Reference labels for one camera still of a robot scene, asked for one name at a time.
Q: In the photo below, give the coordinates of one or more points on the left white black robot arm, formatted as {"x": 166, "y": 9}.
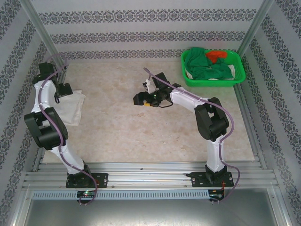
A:
{"x": 37, "y": 127}

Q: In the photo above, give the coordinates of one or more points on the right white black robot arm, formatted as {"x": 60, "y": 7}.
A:
{"x": 211, "y": 122}

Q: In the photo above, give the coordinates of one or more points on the green t-shirt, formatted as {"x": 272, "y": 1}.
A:
{"x": 200, "y": 63}

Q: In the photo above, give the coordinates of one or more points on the folded plain white t-shirt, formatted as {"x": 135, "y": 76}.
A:
{"x": 83, "y": 99}

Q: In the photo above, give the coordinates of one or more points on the green plastic basket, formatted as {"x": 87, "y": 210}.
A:
{"x": 211, "y": 83}

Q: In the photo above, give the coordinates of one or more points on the orange t-shirt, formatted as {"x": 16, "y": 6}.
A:
{"x": 215, "y": 56}

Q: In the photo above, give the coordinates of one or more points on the aluminium mounting rails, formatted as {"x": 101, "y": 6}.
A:
{"x": 150, "y": 174}

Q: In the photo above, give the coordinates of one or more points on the white cloth in basket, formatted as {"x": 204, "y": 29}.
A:
{"x": 232, "y": 69}

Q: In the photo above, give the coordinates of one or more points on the grey sheet metal tray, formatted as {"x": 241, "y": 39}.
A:
{"x": 150, "y": 214}

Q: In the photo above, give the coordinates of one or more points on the aluminium corner post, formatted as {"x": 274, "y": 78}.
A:
{"x": 44, "y": 37}
{"x": 256, "y": 23}

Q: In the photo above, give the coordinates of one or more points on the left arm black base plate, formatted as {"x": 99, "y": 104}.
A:
{"x": 102, "y": 180}

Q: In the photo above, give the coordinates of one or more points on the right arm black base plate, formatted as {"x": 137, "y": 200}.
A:
{"x": 198, "y": 180}

